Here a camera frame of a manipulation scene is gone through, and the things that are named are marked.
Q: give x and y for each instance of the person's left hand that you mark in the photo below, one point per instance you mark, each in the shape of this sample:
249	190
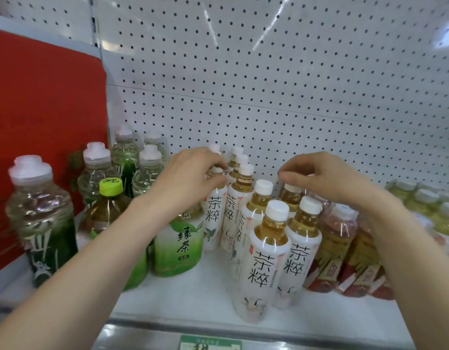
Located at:
180	178

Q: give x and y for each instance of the person's right hand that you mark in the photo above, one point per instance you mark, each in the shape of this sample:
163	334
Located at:
330	178

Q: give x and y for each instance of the person's right fingers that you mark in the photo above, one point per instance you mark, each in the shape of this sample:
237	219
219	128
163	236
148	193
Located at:
295	169

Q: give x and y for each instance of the person's left fingers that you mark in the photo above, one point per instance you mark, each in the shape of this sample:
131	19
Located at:
215	160

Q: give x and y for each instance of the white label tea bottle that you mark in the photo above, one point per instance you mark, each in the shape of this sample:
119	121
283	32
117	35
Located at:
213	222
291	200

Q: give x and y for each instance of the person's left forearm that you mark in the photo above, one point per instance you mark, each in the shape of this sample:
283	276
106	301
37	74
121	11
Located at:
82	280

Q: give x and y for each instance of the person's right forearm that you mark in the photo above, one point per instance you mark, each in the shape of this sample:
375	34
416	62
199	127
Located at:
421	280

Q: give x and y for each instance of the clear green white-cap bottle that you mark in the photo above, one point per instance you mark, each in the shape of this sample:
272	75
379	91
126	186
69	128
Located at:
96	174
38	215
146	174
122	156
155	140

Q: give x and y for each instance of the red label drink bottle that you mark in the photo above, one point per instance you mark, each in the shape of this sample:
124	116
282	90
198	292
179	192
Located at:
334	233
359	258
383	287

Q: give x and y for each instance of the white pegboard back panel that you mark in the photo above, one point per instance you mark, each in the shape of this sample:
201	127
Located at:
283	87

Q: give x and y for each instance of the group of white tea bottles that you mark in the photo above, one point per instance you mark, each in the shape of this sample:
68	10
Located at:
263	258

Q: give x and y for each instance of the green label tea bottle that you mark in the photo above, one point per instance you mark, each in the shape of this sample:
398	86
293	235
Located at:
177	247

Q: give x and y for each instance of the green cap tea bottle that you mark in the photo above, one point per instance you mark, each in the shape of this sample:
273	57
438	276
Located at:
107	211

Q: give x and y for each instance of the group of pale green bottles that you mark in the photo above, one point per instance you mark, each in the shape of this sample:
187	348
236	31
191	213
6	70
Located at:
425	200

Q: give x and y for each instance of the white store shelf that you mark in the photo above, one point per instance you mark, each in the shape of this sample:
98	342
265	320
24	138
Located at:
195	295

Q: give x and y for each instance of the red side panel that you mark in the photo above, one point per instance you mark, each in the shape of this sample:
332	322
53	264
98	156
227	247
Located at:
45	105

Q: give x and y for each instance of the green shelf price tag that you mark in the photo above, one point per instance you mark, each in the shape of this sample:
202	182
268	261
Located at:
210	343

